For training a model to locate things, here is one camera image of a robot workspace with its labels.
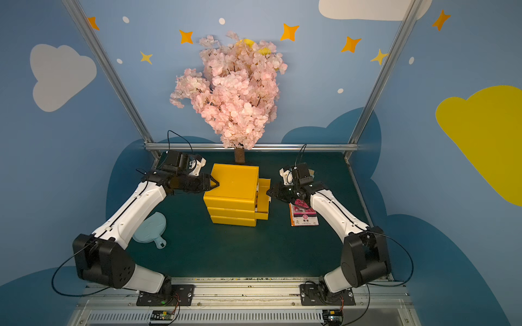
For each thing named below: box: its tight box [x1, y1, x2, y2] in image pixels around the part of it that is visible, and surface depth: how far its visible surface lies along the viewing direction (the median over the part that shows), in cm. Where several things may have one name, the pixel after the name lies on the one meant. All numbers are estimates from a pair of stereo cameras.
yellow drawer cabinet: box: [203, 163, 272, 227], surface depth 83 cm
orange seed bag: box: [288, 202, 296, 227], surface depth 98 cm
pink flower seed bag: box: [292, 198, 320, 227], surface depth 97 cm
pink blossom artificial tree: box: [169, 31, 288, 164], surface depth 72 cm
